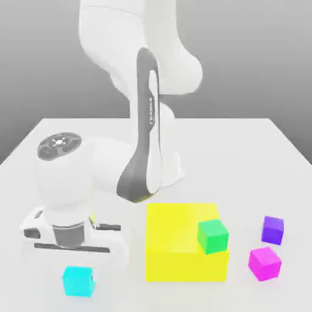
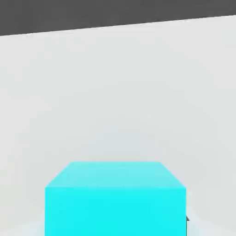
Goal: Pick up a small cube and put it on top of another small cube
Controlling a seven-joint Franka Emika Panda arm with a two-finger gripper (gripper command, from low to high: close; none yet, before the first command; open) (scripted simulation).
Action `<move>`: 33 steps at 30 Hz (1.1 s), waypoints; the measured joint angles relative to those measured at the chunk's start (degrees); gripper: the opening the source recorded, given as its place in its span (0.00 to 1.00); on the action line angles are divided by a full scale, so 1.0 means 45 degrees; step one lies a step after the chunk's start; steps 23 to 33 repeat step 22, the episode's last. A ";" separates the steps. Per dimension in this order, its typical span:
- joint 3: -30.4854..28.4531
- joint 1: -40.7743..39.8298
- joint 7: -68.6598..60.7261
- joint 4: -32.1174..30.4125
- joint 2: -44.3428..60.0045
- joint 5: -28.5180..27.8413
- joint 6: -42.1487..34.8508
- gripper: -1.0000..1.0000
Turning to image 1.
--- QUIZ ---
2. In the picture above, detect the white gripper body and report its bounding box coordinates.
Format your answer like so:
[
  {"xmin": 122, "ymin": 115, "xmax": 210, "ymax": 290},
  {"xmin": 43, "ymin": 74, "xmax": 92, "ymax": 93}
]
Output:
[{"xmin": 20, "ymin": 230, "xmax": 129, "ymax": 269}]

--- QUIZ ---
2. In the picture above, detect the small cyan cube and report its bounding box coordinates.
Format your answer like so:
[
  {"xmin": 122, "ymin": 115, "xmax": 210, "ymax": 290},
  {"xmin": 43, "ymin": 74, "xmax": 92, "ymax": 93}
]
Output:
[{"xmin": 62, "ymin": 266, "xmax": 98, "ymax": 298}]

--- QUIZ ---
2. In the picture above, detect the small green cube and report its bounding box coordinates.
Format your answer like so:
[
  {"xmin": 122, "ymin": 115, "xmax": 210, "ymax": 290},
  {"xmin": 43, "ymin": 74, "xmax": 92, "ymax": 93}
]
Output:
[{"xmin": 197, "ymin": 218, "xmax": 230, "ymax": 256}]

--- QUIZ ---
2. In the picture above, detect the small magenta cube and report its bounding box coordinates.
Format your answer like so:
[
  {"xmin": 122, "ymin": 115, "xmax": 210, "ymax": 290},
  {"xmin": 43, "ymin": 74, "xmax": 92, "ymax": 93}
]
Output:
[{"xmin": 247, "ymin": 246, "xmax": 283, "ymax": 283}]

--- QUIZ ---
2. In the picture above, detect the small purple cube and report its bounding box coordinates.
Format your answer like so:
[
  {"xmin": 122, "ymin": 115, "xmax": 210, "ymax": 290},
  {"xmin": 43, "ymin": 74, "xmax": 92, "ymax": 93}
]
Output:
[{"xmin": 261, "ymin": 215, "xmax": 285, "ymax": 246}]

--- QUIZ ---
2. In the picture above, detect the large yellow box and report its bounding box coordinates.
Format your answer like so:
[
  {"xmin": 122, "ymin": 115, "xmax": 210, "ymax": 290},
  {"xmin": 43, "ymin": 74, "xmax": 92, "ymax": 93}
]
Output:
[{"xmin": 145, "ymin": 202, "xmax": 230, "ymax": 283}]

